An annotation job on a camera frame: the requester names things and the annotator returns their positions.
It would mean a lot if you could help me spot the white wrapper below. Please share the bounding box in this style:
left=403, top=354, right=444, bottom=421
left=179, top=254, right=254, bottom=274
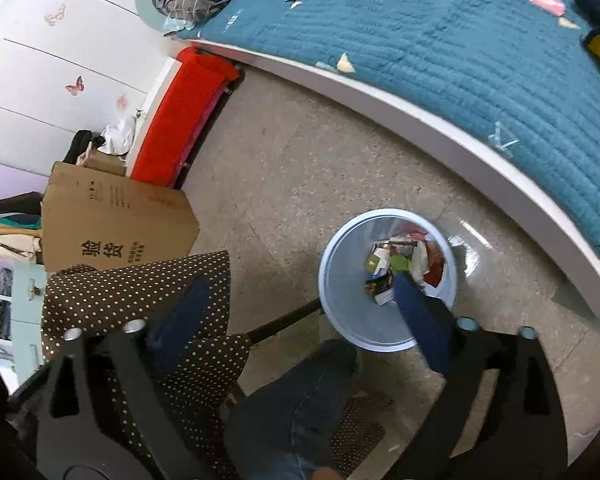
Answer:
left=407, top=242, right=431, bottom=286

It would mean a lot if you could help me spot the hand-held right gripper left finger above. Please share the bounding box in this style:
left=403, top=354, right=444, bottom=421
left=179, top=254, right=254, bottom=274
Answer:
left=35, top=275, right=216, bottom=480

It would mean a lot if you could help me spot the black bag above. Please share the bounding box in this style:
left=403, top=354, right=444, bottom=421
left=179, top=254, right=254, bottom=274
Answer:
left=62, top=130, right=106, bottom=166

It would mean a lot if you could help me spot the dark printed packet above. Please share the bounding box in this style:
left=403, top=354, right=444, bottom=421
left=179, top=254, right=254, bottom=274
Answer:
left=364, top=272, right=396, bottom=306

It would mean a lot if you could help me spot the green packet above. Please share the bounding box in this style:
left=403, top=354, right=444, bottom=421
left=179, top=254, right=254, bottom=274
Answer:
left=364, top=250, right=392, bottom=277

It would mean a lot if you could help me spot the white wardrobe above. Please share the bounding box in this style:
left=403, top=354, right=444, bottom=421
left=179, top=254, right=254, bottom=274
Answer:
left=0, top=0, right=177, bottom=177

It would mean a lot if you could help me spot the light blue plastic bin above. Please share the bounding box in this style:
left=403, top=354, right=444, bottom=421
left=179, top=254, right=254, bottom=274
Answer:
left=318, top=208, right=458, bottom=352

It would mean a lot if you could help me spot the teal quilted candy-print blanket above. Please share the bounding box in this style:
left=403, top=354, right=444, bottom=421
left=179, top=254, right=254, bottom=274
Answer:
left=190, top=0, right=600, bottom=262

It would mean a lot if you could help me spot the stack of folded clothes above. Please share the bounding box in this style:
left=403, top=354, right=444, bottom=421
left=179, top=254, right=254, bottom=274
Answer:
left=0, top=191, right=44, bottom=264

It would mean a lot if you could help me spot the brown cardboard box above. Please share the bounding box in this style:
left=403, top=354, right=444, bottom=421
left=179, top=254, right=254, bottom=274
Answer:
left=41, top=160, right=201, bottom=274

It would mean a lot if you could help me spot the white plastic bag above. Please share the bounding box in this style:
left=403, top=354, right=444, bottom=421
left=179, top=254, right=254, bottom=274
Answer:
left=100, top=118, right=137, bottom=157

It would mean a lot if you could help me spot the small polka dot pad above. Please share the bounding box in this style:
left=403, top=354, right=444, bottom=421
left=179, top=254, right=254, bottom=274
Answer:
left=331, top=395, right=394, bottom=477

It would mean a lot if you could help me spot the person's leg in jeans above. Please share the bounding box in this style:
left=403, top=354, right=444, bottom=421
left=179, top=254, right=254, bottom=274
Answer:
left=223, top=338, right=359, bottom=480

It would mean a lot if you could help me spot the crinkled pale blue wrapper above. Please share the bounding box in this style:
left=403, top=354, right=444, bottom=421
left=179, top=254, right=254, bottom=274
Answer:
left=161, top=14, right=199, bottom=37

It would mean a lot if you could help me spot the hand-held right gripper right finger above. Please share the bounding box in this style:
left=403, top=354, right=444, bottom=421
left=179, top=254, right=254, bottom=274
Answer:
left=382, top=272, right=569, bottom=480

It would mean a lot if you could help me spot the white bed frame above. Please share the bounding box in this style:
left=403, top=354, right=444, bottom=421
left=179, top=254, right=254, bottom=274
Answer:
left=179, top=39, right=600, bottom=322

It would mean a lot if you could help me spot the black metal rod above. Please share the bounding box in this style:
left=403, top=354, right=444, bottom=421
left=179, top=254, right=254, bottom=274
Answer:
left=246, top=298, right=324, bottom=345

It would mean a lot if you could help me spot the red storage box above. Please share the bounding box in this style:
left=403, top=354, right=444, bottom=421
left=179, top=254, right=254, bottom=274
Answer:
left=129, top=46, right=242, bottom=191

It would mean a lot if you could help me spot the pale blue drawer cabinet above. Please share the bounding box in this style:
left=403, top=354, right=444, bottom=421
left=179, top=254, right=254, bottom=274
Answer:
left=0, top=255, right=49, bottom=396

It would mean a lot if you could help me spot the large red wrapper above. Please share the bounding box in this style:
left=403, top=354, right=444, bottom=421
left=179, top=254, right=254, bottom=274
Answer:
left=422, top=240, right=447, bottom=288

